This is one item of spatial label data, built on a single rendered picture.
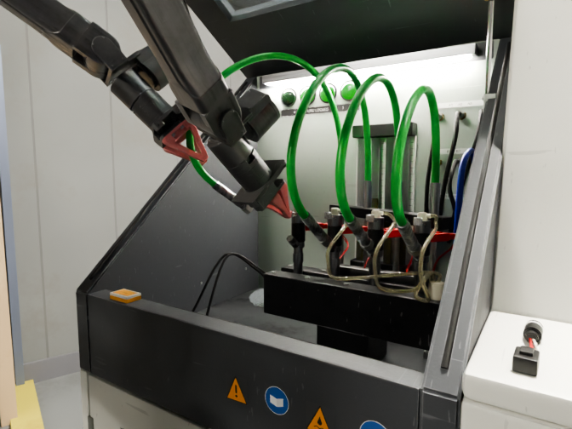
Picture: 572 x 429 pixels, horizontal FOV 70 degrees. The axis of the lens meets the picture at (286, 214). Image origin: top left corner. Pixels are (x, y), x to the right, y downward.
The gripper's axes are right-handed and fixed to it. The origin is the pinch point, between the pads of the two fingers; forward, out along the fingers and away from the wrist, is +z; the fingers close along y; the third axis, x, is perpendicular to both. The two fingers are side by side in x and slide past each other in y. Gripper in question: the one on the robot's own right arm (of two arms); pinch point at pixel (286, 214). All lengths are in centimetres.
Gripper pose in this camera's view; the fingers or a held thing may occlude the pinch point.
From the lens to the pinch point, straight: 75.8
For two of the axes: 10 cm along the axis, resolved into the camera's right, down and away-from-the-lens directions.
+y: 5.2, -7.5, 4.0
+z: 5.4, 6.5, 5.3
